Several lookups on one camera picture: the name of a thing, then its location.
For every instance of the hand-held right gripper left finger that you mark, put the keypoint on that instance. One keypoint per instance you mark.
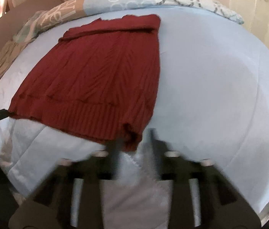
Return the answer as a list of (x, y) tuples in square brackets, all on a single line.
[(115, 155)]

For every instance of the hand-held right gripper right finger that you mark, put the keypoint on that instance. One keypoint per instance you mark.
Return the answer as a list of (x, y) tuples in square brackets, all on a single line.
[(152, 152)]

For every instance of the red knit sweater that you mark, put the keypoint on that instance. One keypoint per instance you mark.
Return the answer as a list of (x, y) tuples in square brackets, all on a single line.
[(93, 76)]

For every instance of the bed with blue quilt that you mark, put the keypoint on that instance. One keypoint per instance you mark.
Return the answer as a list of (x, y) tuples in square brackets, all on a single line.
[(208, 88)]

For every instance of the pink upholstered headboard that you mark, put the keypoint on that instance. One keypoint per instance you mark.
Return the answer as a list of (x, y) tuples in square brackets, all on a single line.
[(3, 31)]

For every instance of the plaid pillow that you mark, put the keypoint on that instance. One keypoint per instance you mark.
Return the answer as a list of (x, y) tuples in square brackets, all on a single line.
[(25, 29)]

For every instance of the white wardrobe with flower decals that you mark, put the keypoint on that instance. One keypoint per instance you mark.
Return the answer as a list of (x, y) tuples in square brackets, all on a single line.
[(258, 12)]

